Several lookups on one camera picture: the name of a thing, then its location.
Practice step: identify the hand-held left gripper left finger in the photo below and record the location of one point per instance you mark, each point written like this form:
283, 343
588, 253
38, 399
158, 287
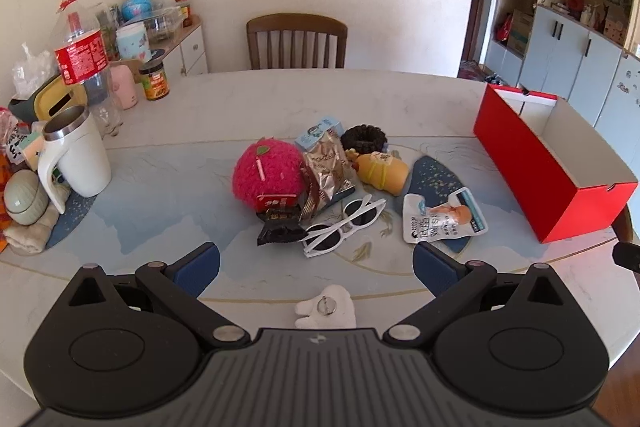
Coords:
197, 268

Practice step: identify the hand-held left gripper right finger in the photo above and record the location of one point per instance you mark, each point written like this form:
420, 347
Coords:
434, 268

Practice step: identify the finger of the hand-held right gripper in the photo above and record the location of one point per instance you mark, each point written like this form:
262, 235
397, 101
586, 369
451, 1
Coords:
629, 256

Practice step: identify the white printed pouch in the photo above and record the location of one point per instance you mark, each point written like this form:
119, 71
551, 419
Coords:
440, 219

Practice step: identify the black snack packet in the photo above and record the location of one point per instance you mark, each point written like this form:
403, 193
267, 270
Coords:
277, 229

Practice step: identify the small red snack packet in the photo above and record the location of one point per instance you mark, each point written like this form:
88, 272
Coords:
275, 202

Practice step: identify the yellow plush toy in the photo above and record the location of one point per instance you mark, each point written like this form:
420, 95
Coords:
382, 169

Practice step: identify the white frame sunglasses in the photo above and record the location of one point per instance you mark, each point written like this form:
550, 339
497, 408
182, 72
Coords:
325, 241

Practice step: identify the pink fuzzy plush ball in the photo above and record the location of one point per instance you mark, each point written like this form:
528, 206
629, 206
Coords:
262, 172

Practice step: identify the red cardboard box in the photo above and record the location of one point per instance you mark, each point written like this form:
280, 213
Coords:
520, 162

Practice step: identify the silver foil snack packet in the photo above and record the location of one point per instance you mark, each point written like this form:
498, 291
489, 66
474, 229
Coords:
327, 167

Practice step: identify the dark brown hair scrunchie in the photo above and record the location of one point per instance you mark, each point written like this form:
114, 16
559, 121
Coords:
364, 138

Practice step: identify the small pink container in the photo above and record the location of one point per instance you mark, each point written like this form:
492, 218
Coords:
125, 87

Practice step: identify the white plush charm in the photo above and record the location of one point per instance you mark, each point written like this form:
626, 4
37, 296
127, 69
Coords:
325, 307

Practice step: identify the white mug with steel rim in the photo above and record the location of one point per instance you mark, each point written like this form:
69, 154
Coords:
82, 157

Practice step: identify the beige folded cloth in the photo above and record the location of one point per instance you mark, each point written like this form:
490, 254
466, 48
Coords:
27, 237

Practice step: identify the light blue carton box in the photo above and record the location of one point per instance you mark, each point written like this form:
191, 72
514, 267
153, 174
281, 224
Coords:
322, 129

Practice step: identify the green lidded ceramic pot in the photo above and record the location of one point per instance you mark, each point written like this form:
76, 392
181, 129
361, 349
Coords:
25, 197

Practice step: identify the orange label glass jar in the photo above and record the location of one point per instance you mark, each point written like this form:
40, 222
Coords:
155, 84

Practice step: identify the pale green sponge block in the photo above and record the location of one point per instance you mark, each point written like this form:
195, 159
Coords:
32, 149

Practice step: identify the white side cabinet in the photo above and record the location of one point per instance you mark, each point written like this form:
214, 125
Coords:
192, 52

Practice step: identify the yellow and grey holder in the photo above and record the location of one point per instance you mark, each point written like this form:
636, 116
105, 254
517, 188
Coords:
47, 99

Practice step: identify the light blue printed cup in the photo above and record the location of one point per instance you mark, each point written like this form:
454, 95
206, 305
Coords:
132, 43

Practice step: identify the red label soda bottle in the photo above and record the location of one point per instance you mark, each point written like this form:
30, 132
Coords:
82, 57

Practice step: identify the clear plastic containers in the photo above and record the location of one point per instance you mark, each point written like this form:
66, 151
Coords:
162, 24

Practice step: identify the brown wooden chair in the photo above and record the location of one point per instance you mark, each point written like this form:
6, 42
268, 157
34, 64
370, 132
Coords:
295, 42

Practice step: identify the brown cardboard carton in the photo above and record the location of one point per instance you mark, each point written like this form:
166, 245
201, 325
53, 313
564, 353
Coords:
521, 32

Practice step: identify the red lid spice jar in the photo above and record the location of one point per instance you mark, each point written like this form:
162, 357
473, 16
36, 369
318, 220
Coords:
185, 12

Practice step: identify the clear plastic bag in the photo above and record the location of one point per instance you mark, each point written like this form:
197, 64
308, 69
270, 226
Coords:
32, 67

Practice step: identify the blue globe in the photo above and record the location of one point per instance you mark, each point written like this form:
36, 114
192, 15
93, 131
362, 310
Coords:
136, 7

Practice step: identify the grey wall cabinet unit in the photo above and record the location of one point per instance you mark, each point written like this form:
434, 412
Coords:
590, 42

